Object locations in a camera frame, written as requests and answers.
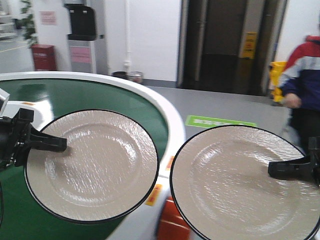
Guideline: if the black cable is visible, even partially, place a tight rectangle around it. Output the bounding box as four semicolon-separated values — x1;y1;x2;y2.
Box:
0;182;5;228

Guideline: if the dark elevator door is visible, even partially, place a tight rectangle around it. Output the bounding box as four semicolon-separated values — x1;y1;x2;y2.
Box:
176;0;287;96

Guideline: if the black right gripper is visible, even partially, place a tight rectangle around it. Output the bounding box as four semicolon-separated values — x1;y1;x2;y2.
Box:
267;136;320;186

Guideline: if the green floor sticker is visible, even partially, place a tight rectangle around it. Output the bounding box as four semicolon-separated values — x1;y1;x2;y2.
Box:
185;115;257;128

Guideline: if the black waste bin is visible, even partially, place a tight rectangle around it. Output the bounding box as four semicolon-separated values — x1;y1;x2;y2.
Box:
111;71;128;80

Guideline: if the white outer conveyor rim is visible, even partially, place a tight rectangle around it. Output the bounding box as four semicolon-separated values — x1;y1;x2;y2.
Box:
0;71;185;240

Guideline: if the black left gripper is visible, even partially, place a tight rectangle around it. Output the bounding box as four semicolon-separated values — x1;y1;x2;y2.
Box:
0;108;67;170

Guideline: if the pink wall notice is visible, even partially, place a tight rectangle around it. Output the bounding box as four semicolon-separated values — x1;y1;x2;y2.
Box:
39;11;57;26

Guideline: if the green potted plant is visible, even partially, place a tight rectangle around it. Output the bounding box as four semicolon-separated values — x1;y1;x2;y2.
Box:
18;0;38;48

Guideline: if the black water dispenser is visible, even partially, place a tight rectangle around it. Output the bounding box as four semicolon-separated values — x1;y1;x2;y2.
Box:
62;0;106;74

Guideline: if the wire mesh waste basket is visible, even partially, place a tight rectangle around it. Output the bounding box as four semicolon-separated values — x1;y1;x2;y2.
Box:
127;71;144;84

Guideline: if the person in red blue jacket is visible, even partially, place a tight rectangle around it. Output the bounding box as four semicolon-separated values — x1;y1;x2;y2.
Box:
278;35;320;155

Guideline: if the beige plate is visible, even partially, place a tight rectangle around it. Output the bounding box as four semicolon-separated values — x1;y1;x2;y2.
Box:
24;109;159;224
170;125;320;240

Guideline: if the yellow mop bucket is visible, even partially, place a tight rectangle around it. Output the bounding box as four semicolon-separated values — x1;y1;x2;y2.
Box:
269;61;287;105

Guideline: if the yellow wet floor sign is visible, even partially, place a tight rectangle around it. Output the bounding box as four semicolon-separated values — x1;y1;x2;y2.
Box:
240;32;258;60

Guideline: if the red fire extinguisher cabinet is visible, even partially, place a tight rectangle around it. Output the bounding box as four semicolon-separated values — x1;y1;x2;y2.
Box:
31;44;57;71

